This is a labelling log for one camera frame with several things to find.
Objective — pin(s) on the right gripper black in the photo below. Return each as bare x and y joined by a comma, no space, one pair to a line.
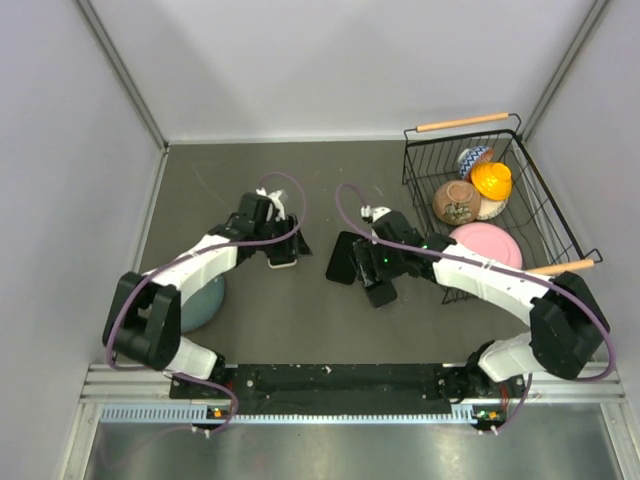
368,251

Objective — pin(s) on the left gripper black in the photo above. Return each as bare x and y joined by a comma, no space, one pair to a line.
292,247

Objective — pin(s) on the beige phone case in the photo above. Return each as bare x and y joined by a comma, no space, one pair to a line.
279,263

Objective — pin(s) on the black smartphone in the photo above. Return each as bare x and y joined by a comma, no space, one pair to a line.
381,294

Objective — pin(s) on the black phone case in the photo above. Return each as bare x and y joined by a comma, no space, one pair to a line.
346,264

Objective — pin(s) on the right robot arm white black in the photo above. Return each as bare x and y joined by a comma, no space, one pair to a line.
565,325

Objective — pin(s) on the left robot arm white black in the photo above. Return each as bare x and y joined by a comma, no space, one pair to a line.
145,318

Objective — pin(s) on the brown ceramic bowl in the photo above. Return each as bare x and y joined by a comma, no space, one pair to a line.
456,203

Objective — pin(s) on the grey blue bowl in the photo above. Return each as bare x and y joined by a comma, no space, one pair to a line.
202,306

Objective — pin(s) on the pink plate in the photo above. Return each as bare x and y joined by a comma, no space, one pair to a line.
489,241

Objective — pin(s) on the white ceramic bowl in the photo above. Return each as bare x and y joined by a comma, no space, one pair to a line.
490,209

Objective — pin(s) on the blue white patterned bowl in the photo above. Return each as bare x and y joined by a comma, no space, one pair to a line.
471,157

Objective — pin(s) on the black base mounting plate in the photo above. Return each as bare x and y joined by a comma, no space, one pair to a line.
354,389

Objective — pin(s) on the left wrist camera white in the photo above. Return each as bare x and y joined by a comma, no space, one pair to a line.
276,209

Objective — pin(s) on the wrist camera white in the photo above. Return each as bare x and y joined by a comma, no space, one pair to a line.
373,215
276,209

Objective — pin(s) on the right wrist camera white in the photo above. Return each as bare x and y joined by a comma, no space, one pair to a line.
373,215

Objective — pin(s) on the black wire basket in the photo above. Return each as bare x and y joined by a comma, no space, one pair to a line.
531,216

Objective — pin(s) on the aluminium frame rail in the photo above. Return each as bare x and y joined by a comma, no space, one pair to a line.
148,396

